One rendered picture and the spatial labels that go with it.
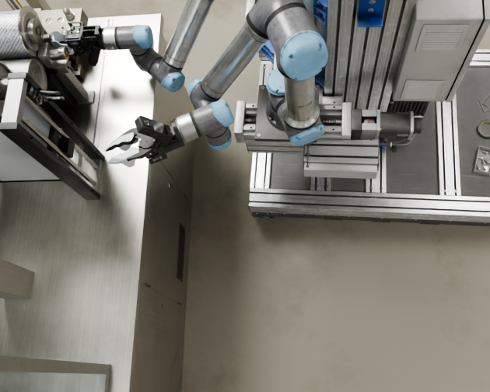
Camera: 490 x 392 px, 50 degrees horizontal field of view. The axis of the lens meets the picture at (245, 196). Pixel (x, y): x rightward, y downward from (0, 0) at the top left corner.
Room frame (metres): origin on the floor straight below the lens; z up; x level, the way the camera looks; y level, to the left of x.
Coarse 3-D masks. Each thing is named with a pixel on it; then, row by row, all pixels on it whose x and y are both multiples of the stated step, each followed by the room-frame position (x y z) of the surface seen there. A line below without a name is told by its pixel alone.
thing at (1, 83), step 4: (0, 80) 0.99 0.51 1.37; (4, 80) 0.98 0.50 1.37; (8, 80) 0.98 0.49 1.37; (0, 84) 0.98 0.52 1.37; (4, 84) 0.97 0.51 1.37; (8, 84) 0.97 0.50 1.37; (0, 88) 0.97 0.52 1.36; (4, 88) 0.96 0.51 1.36; (0, 92) 0.96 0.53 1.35; (4, 92) 0.96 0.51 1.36; (0, 96) 0.96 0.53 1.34; (4, 96) 0.95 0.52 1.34
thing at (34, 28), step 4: (28, 20) 1.23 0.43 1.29; (32, 20) 1.22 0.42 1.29; (36, 20) 1.23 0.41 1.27; (28, 24) 1.21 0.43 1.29; (32, 24) 1.21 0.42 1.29; (36, 24) 1.22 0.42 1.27; (40, 24) 1.24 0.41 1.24; (28, 28) 1.20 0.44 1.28; (32, 28) 1.20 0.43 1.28; (36, 28) 1.22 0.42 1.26; (40, 28) 1.23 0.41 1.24; (28, 32) 1.20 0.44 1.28; (32, 32) 1.19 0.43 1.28; (36, 32) 1.21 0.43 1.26; (40, 32) 1.22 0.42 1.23; (28, 36) 1.19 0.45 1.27; (32, 36) 1.18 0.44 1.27; (36, 36) 1.19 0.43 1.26; (32, 40) 1.18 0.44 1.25; (36, 40) 1.18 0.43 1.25; (40, 40) 1.19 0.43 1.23
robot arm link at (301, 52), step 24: (288, 24) 0.77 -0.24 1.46; (312, 24) 0.76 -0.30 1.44; (288, 48) 0.71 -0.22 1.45; (312, 48) 0.69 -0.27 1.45; (288, 72) 0.68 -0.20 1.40; (312, 72) 0.68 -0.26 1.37; (288, 96) 0.73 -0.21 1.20; (312, 96) 0.71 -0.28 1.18; (288, 120) 0.73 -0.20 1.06; (312, 120) 0.70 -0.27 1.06
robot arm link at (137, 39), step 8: (120, 32) 1.19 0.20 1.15; (128, 32) 1.18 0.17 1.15; (136, 32) 1.17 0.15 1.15; (144, 32) 1.16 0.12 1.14; (120, 40) 1.17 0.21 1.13; (128, 40) 1.16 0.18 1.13; (136, 40) 1.15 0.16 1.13; (144, 40) 1.14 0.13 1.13; (152, 40) 1.16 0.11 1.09; (120, 48) 1.16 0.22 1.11; (128, 48) 1.16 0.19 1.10; (136, 48) 1.15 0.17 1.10; (144, 48) 1.14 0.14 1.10
